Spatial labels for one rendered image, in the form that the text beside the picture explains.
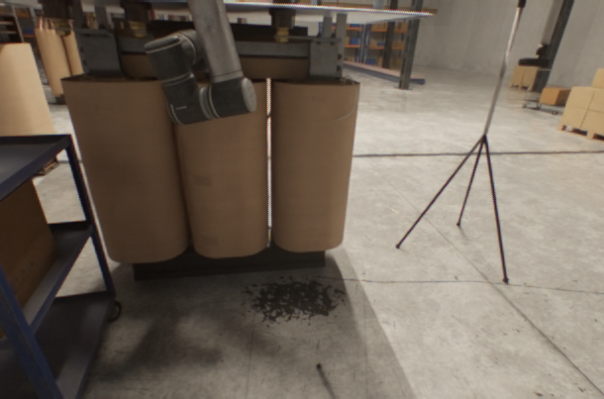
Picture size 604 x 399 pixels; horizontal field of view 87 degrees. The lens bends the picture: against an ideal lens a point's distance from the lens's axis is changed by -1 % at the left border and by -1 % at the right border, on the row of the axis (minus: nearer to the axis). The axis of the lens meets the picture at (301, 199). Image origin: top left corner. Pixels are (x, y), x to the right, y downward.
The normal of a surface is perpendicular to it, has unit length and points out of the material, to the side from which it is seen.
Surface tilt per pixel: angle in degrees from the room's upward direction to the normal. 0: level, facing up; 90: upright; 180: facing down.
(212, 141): 90
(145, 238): 90
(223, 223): 90
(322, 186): 90
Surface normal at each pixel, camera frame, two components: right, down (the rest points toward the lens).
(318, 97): 0.16, 0.44
